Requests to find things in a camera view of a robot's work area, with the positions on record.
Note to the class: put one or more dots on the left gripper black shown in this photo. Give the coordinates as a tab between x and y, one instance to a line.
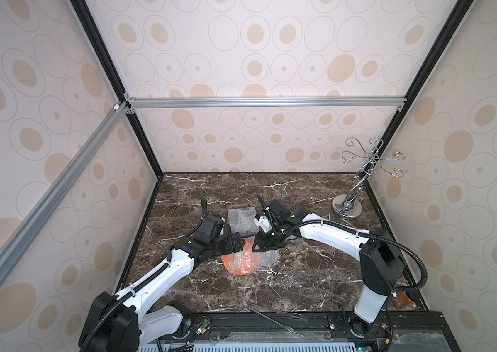
231	246

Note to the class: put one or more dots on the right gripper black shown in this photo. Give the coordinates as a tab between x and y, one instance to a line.
264	242

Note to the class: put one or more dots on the orange dinner plate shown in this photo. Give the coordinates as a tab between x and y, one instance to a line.
241	263

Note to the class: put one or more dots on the bubble wrap around orange plate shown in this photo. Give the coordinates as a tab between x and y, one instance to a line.
267	258

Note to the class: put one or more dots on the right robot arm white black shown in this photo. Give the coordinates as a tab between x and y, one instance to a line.
380	257

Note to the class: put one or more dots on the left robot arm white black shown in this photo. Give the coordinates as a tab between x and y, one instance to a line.
122	321

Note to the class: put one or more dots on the bubble wrapped plate right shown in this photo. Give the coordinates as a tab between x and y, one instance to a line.
294	236

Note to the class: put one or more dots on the bubble wrapped plate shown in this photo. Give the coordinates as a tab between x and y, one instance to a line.
241	221
294	236

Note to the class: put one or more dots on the bubble wrapped plate left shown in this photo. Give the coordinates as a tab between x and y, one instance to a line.
241	221

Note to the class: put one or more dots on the chrome mug tree stand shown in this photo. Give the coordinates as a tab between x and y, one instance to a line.
348	205

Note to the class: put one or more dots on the amber jar black lid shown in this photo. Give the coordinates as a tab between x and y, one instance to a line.
402	301

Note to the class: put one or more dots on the horizontal aluminium rail back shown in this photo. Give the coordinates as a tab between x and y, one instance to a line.
276	102

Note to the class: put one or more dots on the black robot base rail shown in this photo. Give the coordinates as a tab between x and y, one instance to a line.
309	331

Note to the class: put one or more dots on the diagonal aluminium rail left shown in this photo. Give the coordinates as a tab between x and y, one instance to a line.
15	248

